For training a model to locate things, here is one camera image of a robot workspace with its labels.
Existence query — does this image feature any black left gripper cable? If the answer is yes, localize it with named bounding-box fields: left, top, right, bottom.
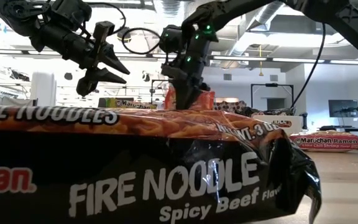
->
left=85, top=1, right=127, bottom=35

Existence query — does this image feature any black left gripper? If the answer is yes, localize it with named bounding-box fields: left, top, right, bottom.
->
left=29, top=25, right=131, bottom=96

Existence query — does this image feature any green Maruchan ramen packet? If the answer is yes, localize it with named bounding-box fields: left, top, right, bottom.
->
left=289, top=130, right=358, bottom=153
left=98, top=97, right=158, bottom=110

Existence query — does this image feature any white column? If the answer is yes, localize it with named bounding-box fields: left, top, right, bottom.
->
left=30, top=71, right=58, bottom=106

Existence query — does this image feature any black wall monitor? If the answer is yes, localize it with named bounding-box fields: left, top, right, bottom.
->
left=328, top=99, right=358, bottom=118

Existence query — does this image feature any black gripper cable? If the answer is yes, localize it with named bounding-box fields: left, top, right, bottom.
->
left=85, top=1, right=127, bottom=35
left=121, top=27, right=167, bottom=56

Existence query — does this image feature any white plastic bin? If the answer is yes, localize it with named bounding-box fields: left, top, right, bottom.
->
left=252, top=114, right=303, bottom=135

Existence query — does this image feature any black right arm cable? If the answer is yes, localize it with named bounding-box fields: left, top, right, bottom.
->
left=290, top=22, right=328, bottom=109

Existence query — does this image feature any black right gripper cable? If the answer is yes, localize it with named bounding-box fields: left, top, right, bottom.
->
left=121, top=27, right=167, bottom=56

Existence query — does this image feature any red Maruchan Saucy Noodles packet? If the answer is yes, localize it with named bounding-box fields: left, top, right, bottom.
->
left=165, top=85, right=216, bottom=111

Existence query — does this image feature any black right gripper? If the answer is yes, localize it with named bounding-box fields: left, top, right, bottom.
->
left=160, top=25, right=219, bottom=110

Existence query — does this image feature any black metal stand frame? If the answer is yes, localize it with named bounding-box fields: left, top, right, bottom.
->
left=250, top=83, right=295, bottom=110

